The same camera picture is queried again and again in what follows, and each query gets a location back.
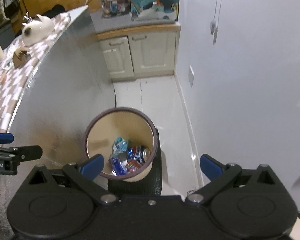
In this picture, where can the white cat plush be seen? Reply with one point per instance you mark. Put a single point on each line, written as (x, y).
(36, 30)

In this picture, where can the blue snack wrapper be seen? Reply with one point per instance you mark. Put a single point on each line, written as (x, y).
(118, 165)

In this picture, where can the red yellow snack wrapper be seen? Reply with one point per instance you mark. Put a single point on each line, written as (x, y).
(133, 165)

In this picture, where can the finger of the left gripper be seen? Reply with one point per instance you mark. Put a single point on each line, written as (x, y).
(6, 138)
(24, 153)

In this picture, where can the clear plastic storage box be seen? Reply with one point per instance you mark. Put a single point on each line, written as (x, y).
(113, 8)

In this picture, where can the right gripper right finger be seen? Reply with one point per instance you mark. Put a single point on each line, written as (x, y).
(247, 204)

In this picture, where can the brown rimmed beige trash bin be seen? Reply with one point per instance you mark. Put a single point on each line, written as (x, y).
(131, 125)

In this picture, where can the crushed blue soda can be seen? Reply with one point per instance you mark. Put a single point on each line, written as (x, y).
(138, 153)

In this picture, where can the checkered brown white tablecloth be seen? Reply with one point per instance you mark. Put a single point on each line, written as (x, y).
(11, 92)

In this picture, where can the cream floor cabinet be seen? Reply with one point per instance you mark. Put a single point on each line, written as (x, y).
(142, 51)

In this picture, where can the light blue plastic package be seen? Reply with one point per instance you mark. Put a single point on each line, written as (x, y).
(120, 145)

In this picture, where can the brown cardboard box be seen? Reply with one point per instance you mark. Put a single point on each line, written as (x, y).
(20, 57)

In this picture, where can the black clothing heap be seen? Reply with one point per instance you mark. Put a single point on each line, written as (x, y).
(57, 9)

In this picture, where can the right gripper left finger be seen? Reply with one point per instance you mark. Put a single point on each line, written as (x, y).
(56, 204)

